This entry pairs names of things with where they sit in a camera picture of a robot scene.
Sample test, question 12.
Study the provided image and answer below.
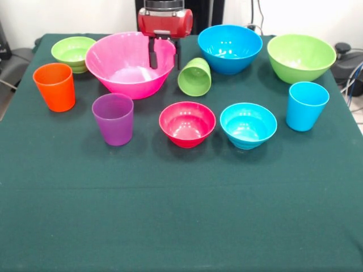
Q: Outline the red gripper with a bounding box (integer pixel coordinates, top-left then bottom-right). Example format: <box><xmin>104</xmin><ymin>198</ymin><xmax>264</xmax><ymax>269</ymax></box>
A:
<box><xmin>138</xmin><ymin>10</ymin><xmax>194</xmax><ymax>70</ymax></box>

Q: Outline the green cup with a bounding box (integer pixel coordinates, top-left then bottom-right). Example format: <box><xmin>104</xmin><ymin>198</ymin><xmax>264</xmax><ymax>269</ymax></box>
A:
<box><xmin>177</xmin><ymin>57</ymin><xmax>213</xmax><ymax>97</ymax></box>

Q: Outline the large pink bowl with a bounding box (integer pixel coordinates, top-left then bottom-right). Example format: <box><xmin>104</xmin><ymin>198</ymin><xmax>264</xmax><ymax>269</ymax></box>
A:
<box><xmin>85</xmin><ymin>31</ymin><xmax>177</xmax><ymax>100</ymax></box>

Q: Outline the large blue bowl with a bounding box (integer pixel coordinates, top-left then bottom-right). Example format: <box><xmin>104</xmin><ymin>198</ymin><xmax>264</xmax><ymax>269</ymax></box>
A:
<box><xmin>197</xmin><ymin>24</ymin><xmax>263</xmax><ymax>75</ymax></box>

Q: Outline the small magenta bowl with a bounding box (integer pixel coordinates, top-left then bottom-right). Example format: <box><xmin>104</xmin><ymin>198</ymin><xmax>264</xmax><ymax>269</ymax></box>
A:
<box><xmin>158</xmin><ymin>101</ymin><xmax>217</xmax><ymax>149</ymax></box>

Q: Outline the purple cup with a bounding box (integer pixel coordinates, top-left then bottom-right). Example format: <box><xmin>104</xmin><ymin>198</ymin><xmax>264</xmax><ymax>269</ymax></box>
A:
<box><xmin>91</xmin><ymin>93</ymin><xmax>134</xmax><ymax>147</ymax></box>

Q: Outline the small green bowl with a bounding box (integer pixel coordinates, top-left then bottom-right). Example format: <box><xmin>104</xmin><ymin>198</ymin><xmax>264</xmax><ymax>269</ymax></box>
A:
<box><xmin>50</xmin><ymin>36</ymin><xmax>97</xmax><ymax>74</ymax></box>

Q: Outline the small cyan bowl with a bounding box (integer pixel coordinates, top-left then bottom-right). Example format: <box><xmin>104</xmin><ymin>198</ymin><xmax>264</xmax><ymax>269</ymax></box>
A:
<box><xmin>220</xmin><ymin>102</ymin><xmax>278</xmax><ymax>150</ymax></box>

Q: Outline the orange red cup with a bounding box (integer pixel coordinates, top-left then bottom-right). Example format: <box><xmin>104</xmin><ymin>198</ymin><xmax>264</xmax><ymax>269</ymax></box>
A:
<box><xmin>32</xmin><ymin>62</ymin><xmax>76</xmax><ymax>113</ymax></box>

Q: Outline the large green bowl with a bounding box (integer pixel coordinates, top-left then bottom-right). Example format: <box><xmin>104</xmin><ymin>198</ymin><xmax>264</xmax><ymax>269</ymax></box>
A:
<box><xmin>267</xmin><ymin>33</ymin><xmax>337</xmax><ymax>85</ymax></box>

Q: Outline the dark green tablecloth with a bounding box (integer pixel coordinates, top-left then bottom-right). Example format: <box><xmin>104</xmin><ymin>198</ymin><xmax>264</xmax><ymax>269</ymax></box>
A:
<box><xmin>0</xmin><ymin>33</ymin><xmax>363</xmax><ymax>272</ymax></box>

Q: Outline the blue cup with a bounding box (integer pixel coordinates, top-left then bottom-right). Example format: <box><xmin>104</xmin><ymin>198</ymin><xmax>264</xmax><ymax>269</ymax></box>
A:
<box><xmin>285</xmin><ymin>81</ymin><xmax>330</xmax><ymax>132</ymax></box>

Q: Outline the black device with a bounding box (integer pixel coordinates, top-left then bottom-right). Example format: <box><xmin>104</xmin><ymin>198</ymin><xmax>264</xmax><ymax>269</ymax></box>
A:
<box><xmin>0</xmin><ymin>21</ymin><xmax>12</xmax><ymax>60</ymax></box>

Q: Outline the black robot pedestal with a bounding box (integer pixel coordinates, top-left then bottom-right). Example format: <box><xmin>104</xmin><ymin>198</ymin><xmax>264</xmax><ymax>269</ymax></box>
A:
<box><xmin>134</xmin><ymin>0</ymin><xmax>226</xmax><ymax>35</ymax></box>

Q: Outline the tangle of cables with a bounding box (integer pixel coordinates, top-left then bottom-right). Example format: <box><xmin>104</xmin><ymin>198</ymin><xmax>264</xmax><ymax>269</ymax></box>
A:
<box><xmin>340</xmin><ymin>61</ymin><xmax>363</xmax><ymax>125</ymax></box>

